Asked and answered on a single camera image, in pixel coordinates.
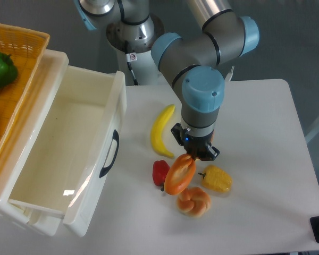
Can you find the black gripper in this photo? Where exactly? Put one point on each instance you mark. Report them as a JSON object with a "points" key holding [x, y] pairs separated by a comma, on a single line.
{"points": [[198, 146]]}

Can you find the yellow bell pepper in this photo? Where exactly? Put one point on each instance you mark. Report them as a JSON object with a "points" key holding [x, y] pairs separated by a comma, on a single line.
{"points": [[216, 179]]}

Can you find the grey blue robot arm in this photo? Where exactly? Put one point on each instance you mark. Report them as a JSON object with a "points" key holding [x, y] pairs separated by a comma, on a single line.
{"points": [[188, 66]]}

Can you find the red bell pepper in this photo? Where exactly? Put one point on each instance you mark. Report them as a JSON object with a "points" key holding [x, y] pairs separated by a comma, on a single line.
{"points": [[160, 171]]}

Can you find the long orange bread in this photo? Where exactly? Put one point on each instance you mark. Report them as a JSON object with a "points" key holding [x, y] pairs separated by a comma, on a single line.
{"points": [[180, 175]]}

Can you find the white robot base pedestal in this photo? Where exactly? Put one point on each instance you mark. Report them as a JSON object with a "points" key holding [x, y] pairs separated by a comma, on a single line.
{"points": [[133, 45]]}

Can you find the open white drawer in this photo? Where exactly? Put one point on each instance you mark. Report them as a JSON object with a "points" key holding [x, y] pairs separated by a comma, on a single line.
{"points": [[61, 174]]}

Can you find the dark blue drawer handle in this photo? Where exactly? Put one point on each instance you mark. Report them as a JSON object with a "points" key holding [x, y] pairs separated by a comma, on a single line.
{"points": [[111, 155]]}

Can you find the yellow woven basket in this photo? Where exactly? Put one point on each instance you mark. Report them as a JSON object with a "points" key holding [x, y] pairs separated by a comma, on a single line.
{"points": [[26, 48]]}

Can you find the green bell pepper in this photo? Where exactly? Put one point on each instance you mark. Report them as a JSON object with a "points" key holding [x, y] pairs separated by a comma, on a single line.
{"points": [[8, 71]]}

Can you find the round knotted bread roll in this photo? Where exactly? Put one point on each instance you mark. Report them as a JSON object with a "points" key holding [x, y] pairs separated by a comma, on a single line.
{"points": [[193, 202]]}

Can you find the white drawer cabinet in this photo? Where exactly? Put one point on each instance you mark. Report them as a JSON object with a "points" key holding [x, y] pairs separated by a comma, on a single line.
{"points": [[43, 88]]}

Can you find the yellow banana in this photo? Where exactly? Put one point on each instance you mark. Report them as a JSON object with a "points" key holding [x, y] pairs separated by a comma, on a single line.
{"points": [[157, 130]]}

